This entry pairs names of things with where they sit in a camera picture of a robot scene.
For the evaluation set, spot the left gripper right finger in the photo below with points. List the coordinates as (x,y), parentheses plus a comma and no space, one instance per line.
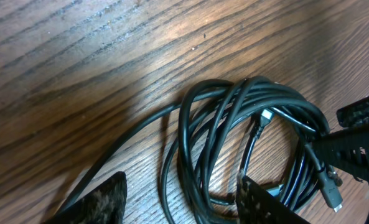
(256,206)

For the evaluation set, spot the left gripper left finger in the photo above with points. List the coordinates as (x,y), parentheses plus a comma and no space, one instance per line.
(103,205)

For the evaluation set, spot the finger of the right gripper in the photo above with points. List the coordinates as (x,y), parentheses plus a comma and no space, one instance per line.
(347,150)
(355,114)

